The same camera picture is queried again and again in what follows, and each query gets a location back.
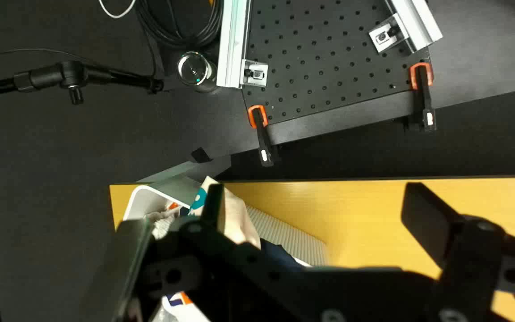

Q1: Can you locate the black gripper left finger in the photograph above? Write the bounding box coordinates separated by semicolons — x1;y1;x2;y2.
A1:
142;183;307;322

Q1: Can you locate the black perforated mounting board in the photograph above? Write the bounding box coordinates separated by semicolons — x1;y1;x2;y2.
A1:
241;0;432;128

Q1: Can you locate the navy blue cloth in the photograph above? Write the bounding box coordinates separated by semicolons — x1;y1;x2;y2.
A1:
258;239;309;275

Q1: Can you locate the white plastic basket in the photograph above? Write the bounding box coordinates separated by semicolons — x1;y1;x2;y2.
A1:
83;160;332;322

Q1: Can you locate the long aluminium profile rail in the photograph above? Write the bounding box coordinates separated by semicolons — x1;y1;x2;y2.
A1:
214;0;271;92

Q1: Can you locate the short aluminium profile rail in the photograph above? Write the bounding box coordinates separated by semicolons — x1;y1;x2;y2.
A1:
368;0;444;58

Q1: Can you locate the thin white cable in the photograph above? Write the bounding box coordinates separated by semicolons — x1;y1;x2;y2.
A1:
96;0;137;20

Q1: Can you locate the white teal printed cloth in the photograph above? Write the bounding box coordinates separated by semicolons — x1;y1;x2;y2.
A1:
148;174;221;241

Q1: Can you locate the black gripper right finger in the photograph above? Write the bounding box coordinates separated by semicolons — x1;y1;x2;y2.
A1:
398;181;515;322

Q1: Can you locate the orange black bar clamp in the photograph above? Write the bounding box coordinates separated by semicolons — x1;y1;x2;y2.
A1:
244;105;280;169
405;60;439;133

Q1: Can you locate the round metal disc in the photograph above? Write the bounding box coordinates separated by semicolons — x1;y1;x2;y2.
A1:
176;51;214;87

